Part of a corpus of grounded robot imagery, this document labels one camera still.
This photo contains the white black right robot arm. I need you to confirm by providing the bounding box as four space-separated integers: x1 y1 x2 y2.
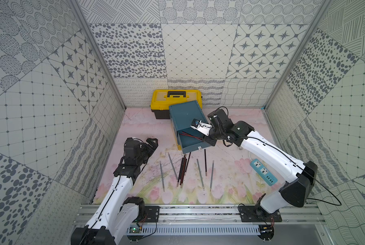
191 108 317 216

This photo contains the teal drawer cabinet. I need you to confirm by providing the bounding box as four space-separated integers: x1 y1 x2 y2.
169 101 207 136

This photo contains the teal power strip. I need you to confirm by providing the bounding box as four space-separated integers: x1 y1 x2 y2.
250 159 278 186

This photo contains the yellow black toolbox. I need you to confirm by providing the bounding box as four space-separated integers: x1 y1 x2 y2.
150 89 203 119

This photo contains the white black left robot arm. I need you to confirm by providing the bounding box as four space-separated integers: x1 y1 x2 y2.
71 137 159 245

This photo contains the grey pencil middle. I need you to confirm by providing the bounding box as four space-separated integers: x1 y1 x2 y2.
196 159 205 191

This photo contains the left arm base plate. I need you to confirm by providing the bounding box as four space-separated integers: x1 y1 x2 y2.
140 206 161 223

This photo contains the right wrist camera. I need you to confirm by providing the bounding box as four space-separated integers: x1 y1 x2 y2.
191 119 213 136

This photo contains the white slotted cable duct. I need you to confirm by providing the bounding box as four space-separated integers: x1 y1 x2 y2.
126 225 260 236

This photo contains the black pencil cluster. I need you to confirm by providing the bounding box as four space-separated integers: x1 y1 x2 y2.
185 153 191 175
177 155 185 186

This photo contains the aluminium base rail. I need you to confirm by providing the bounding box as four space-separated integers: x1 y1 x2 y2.
73 204 326 226

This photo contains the grey pencil right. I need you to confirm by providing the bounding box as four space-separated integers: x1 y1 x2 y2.
210 160 215 192

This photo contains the black pencil left cluster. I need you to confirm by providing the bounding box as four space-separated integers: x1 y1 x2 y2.
177 155 185 186

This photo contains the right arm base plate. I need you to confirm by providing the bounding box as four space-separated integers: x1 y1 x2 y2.
237 204 282 223

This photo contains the grey pencil far left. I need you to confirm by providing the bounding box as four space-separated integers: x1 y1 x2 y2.
159 162 165 192

